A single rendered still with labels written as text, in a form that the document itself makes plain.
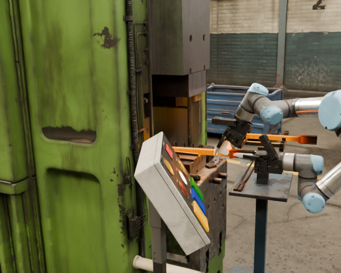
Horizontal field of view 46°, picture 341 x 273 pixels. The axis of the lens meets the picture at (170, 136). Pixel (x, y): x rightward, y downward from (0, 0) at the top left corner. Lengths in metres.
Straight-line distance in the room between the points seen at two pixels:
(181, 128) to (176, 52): 0.59
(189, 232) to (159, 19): 0.86
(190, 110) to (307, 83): 7.69
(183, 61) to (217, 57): 8.97
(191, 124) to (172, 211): 1.01
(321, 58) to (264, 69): 1.32
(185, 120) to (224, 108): 3.69
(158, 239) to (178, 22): 0.81
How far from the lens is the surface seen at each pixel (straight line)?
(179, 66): 1.61
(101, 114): 1.50
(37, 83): 1.69
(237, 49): 10.28
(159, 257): 1.37
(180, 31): 1.60
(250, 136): 2.25
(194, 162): 1.78
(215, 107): 5.81
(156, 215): 1.30
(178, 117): 2.09
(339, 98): 1.27
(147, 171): 1.08
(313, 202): 1.59
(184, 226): 1.14
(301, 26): 9.63
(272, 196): 2.15
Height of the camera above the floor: 1.53
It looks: 15 degrees down
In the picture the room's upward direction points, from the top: 1 degrees counter-clockwise
